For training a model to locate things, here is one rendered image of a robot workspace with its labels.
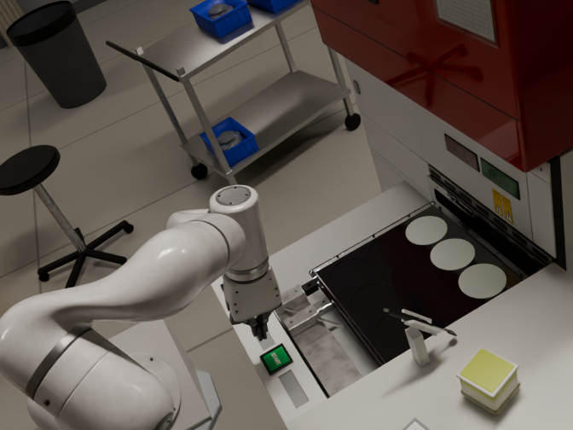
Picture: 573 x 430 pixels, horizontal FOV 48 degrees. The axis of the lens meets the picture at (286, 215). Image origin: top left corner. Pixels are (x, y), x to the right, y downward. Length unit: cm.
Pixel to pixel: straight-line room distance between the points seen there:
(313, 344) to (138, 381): 77
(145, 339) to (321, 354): 40
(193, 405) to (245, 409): 105
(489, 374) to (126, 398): 64
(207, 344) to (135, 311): 210
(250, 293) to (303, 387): 23
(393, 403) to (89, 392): 65
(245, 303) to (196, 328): 172
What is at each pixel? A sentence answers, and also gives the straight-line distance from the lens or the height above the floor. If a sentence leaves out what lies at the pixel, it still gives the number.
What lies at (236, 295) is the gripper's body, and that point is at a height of 119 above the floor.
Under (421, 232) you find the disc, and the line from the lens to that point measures 161.
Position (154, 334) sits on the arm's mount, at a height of 99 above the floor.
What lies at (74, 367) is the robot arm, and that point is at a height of 152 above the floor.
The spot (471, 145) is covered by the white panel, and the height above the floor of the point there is 114.
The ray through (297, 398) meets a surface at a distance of 131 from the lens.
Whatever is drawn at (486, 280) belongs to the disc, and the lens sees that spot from 148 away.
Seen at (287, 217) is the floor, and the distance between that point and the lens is 324.
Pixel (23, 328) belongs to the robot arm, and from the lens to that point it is 77.
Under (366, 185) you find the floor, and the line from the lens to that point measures 326.
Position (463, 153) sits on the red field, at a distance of 148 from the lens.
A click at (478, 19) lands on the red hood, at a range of 111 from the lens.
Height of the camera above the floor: 200
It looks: 38 degrees down
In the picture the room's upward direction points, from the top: 23 degrees counter-clockwise
